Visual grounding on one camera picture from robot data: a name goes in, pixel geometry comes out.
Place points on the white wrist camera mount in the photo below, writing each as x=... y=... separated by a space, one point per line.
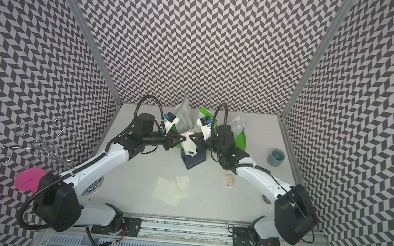
x=169 y=121
x=205 y=124

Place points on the navy and cream tote bag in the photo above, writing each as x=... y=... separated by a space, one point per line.
x=190 y=161

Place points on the green white tea bag left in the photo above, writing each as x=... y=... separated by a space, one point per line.
x=183 y=111

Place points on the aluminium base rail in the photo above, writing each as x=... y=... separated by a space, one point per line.
x=142 y=230

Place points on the blue-grey ceramic cup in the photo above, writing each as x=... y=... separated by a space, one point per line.
x=276 y=158

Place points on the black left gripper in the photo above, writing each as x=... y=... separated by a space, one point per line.
x=173 y=136

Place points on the pink stapler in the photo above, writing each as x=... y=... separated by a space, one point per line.
x=229 y=180

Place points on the green white tea bag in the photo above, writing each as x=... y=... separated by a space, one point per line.
x=202 y=113
x=183 y=111
x=238 y=128

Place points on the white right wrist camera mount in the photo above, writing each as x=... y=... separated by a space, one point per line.
x=205 y=124

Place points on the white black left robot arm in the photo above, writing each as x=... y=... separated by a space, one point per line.
x=56 y=202

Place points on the pink plastic disc spool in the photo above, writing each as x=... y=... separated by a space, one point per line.
x=29 y=179

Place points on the silver wire rack stand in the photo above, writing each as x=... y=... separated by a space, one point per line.
x=47 y=148

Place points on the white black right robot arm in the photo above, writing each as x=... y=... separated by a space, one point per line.
x=294 y=216

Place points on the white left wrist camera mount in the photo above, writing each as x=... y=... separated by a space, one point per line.
x=169 y=121

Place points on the green white tea bag middle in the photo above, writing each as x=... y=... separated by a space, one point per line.
x=202 y=113

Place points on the white paper receipt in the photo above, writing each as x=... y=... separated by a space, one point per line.
x=188 y=146

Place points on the silver spoon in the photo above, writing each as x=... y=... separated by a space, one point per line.
x=266 y=200

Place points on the green white tea bag right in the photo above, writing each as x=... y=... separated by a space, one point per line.
x=238 y=128

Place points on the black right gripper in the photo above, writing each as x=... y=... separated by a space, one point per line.
x=199 y=142

